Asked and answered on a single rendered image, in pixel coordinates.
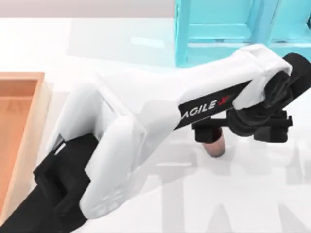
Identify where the brown cup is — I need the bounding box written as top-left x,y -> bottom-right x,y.
203,128 -> 226,159

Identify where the light blue rack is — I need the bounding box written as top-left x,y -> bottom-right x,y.
174,0 -> 311,69

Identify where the salmon-coloured shallow box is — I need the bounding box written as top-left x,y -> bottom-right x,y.
0,72 -> 53,217

